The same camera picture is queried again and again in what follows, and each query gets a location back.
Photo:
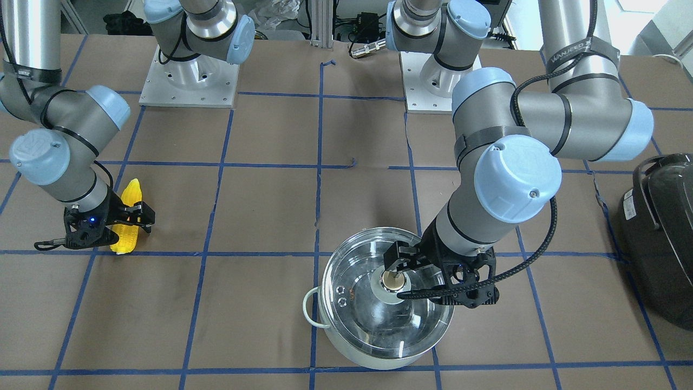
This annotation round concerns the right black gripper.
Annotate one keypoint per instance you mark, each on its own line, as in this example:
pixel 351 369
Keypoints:
pixel 112 208

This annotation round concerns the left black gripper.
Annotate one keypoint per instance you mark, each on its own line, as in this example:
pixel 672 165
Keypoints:
pixel 431 242

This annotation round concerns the glass pot lid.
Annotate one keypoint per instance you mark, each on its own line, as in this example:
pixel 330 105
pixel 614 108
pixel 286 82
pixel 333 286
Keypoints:
pixel 379 303

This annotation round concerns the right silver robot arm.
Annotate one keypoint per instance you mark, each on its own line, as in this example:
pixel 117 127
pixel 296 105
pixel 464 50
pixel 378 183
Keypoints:
pixel 74 127

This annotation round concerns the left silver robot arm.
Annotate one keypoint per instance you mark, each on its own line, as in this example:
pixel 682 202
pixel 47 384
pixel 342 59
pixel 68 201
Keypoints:
pixel 510 138

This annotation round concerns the pale green electric pot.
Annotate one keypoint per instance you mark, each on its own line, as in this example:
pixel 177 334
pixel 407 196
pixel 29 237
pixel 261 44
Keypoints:
pixel 379 303

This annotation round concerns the dark brown rice cooker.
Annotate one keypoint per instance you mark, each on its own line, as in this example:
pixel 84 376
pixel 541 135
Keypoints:
pixel 654 218

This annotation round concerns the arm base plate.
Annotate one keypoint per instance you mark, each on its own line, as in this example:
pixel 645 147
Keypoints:
pixel 203 82
pixel 428 85

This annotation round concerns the aluminium frame post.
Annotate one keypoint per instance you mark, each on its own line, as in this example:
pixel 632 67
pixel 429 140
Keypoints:
pixel 321 23

